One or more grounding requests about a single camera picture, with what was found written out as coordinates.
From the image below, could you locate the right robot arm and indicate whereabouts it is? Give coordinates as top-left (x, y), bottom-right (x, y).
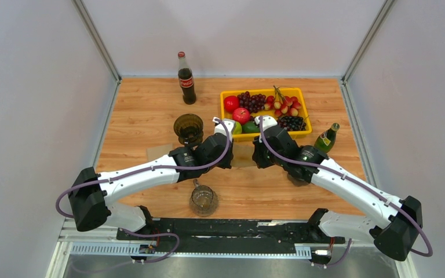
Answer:
top-left (253, 118), bottom-right (426, 261)

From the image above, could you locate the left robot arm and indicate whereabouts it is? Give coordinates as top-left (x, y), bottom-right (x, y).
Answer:
top-left (67, 133), bottom-right (233, 240)

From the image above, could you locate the dark grape bunch near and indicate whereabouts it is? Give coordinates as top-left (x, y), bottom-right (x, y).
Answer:
top-left (277, 116), bottom-right (307, 131)

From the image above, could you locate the dark green lime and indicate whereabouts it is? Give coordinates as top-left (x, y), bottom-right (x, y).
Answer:
top-left (242, 121), bottom-right (260, 134)

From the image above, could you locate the light green apple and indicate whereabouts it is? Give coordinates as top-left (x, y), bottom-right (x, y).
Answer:
top-left (232, 122), bottom-right (243, 135)

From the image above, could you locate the yellow plastic fruit tray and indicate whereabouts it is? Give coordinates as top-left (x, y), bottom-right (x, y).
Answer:
top-left (220, 88), bottom-right (312, 142)

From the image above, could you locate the red grape bunch far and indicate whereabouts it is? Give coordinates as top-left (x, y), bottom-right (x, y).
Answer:
top-left (237, 91), bottom-right (267, 113)

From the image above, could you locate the red apple near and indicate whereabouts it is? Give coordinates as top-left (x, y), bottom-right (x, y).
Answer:
top-left (232, 107), bottom-right (251, 126)

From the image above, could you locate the red apple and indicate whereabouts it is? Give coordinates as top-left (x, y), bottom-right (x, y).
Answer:
top-left (232, 107), bottom-right (251, 126)
top-left (223, 96), bottom-right (240, 113)

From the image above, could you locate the green glass bottle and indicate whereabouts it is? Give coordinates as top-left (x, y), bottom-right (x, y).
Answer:
top-left (313, 123), bottom-right (340, 153)

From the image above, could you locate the red apple far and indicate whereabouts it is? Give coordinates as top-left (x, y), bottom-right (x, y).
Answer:
top-left (223, 96), bottom-right (240, 113)

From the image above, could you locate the ribbed glass mug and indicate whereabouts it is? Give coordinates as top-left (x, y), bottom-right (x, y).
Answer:
top-left (189, 179), bottom-right (219, 217)

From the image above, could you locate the cola glass bottle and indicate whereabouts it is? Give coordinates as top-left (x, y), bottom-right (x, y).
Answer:
top-left (177, 52), bottom-right (196, 105)

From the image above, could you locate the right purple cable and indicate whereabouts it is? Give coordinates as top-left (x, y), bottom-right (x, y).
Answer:
top-left (258, 116), bottom-right (433, 268)

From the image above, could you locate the purple cable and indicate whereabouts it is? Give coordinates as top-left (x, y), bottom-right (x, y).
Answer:
top-left (258, 116), bottom-right (433, 268)
top-left (55, 119), bottom-right (233, 265)

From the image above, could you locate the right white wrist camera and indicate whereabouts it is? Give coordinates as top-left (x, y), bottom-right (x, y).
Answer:
top-left (255, 115), bottom-right (278, 133)

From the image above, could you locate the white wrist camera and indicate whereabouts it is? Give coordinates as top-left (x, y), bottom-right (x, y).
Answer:
top-left (255, 115), bottom-right (278, 133)
top-left (212, 117), bottom-right (236, 138)

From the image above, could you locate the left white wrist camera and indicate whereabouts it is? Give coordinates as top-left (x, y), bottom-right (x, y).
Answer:
top-left (212, 117), bottom-right (236, 138)

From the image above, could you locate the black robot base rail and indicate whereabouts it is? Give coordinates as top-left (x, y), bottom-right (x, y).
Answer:
top-left (68, 217), bottom-right (346, 265)

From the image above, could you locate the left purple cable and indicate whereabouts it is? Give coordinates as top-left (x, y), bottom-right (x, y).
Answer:
top-left (55, 119), bottom-right (233, 265)

